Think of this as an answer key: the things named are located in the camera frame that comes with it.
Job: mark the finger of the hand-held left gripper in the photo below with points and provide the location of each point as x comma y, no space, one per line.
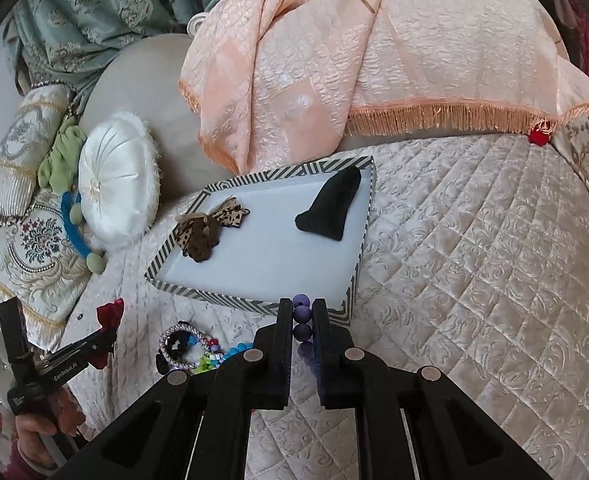
99,344

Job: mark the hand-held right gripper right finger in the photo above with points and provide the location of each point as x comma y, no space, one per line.
320,332

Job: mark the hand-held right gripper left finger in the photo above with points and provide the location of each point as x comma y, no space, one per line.
284,332

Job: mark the red hair bow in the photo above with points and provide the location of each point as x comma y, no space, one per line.
110,312

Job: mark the black scrunchie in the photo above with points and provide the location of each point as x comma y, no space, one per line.
179,344

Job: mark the striped tray box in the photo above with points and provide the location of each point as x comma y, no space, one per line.
274,240

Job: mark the person's left forearm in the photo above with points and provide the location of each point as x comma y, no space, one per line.
22,462

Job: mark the person's left hand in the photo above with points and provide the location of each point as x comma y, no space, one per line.
67,410

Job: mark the floral embroidered cushion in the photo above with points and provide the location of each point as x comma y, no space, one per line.
29,260

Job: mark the green plush toy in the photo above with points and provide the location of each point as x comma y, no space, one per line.
62,160
72,232

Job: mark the black rectangular hair clip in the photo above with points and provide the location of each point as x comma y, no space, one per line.
329,205

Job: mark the leopard print hair bow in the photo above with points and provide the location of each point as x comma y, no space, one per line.
199,235

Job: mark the white round cushion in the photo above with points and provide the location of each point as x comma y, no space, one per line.
119,175

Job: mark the cream quilted sofa cover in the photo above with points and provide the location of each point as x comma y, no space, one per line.
474,260

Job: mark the cream gold-trimmed cushion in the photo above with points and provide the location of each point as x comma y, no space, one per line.
14,150

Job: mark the peach fringed blanket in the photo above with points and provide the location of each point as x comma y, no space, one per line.
324,60

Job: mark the small red tassel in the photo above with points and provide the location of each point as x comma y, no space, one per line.
539,135

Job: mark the teal damask curtain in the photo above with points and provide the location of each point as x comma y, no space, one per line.
99,10

